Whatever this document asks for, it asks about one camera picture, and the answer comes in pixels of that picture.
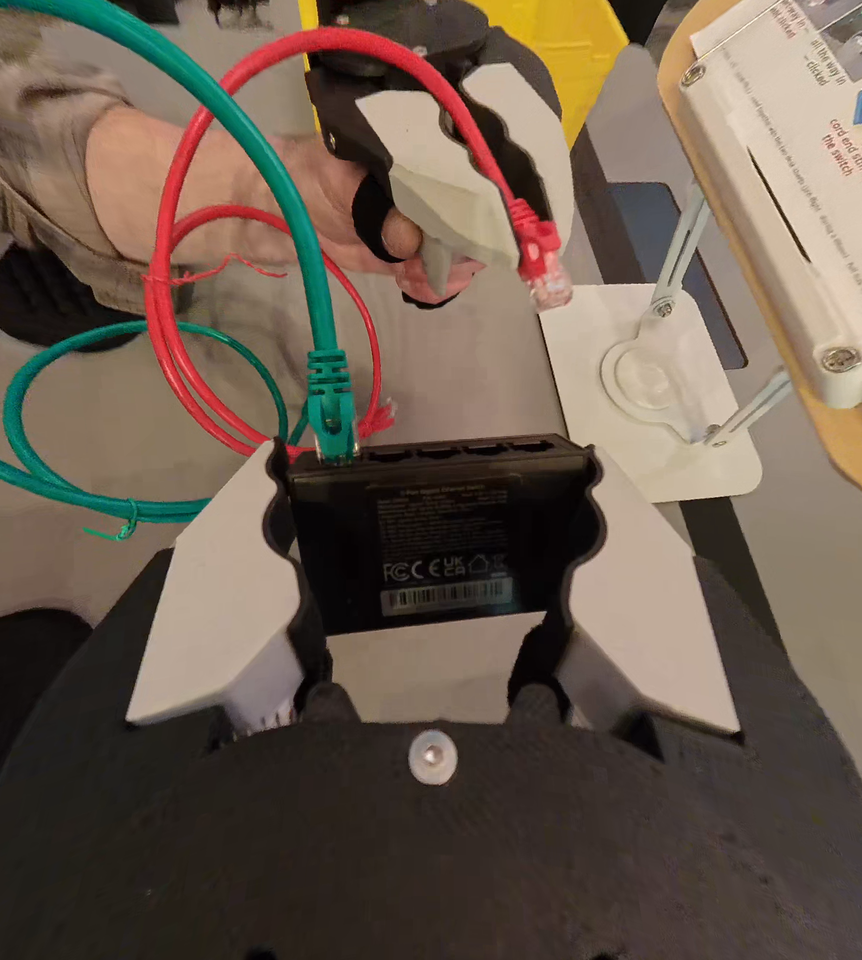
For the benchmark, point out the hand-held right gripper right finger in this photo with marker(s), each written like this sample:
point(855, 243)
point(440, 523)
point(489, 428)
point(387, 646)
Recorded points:
point(648, 615)

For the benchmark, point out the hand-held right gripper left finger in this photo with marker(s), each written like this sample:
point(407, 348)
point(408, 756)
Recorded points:
point(213, 600)

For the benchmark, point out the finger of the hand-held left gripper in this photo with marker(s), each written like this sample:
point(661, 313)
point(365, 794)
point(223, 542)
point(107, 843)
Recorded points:
point(532, 120)
point(431, 165)

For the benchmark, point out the yellow plastic bin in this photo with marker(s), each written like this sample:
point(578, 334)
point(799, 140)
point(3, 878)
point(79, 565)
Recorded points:
point(588, 45)

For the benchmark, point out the black ethernet switch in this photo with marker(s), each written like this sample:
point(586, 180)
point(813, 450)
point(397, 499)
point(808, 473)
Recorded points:
point(438, 525)

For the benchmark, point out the person's left forearm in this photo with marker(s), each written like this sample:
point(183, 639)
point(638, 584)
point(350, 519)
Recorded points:
point(18, 135)

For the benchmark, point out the person's left hand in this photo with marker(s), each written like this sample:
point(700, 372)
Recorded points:
point(236, 195)

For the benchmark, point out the wooden board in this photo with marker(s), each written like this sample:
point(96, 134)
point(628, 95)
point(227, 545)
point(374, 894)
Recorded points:
point(850, 450)

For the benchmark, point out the white clip bar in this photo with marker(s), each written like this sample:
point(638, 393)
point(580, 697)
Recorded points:
point(775, 247)

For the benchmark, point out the printed instruction sheet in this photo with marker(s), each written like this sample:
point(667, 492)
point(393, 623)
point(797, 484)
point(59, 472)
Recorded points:
point(850, 112)

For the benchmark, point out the black wrist rest pad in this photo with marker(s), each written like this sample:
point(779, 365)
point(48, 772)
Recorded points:
point(48, 300)

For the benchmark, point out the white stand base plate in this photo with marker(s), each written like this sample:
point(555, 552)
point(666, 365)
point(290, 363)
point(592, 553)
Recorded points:
point(700, 465)

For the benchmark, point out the clear suction cup bracket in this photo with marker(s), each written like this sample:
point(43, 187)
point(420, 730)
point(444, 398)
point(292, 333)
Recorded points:
point(640, 382)

